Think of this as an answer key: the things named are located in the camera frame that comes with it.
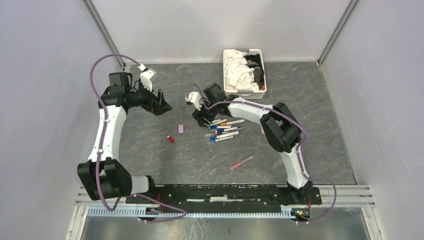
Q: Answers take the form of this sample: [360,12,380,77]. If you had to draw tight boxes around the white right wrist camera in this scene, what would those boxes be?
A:
[185,91,203,111]

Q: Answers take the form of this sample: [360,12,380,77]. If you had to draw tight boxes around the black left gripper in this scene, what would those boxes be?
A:
[126,79,172,116]

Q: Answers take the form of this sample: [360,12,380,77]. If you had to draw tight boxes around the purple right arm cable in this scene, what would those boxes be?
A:
[188,83,337,225]

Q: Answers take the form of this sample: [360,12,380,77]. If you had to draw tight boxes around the clear red ballpoint pen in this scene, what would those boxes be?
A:
[204,128,242,138]

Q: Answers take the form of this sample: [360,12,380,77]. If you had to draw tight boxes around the white cloth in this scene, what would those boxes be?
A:
[223,49,260,92]

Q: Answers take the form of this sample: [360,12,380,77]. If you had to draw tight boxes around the red marker cap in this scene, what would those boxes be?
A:
[167,136,175,143]

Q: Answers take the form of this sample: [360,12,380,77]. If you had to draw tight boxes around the white plastic basket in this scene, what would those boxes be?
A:
[222,48,267,100]

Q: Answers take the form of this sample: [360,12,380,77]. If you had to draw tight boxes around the clear blue ballpoint pen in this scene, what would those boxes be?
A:
[206,135,235,144]

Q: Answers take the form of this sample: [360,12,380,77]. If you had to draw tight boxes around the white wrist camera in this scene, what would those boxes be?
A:
[185,91,203,111]
[139,68,157,92]

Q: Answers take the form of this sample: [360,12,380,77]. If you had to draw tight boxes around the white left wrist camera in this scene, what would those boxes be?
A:
[139,68,157,92]

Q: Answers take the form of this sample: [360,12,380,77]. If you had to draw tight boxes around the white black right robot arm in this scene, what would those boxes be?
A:
[185,83,313,204]

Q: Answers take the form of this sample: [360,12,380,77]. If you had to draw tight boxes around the white slotted cable duct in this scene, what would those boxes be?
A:
[87,206,295,220]

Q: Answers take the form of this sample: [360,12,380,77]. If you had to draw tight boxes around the black cloth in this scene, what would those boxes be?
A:
[245,54,265,91]

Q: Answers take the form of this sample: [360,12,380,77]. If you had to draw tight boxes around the orange capped white marker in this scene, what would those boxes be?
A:
[220,119,246,126]

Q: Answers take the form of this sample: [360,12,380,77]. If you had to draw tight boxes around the pink gel pen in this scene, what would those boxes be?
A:
[230,155,254,170]

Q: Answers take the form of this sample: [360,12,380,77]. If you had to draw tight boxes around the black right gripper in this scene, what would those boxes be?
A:
[192,96,219,128]

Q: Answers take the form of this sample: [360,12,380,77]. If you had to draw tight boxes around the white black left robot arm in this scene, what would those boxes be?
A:
[77,70,172,201]

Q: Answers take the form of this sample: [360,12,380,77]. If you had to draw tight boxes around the blue capped thick marker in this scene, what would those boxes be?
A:
[210,131,240,140]

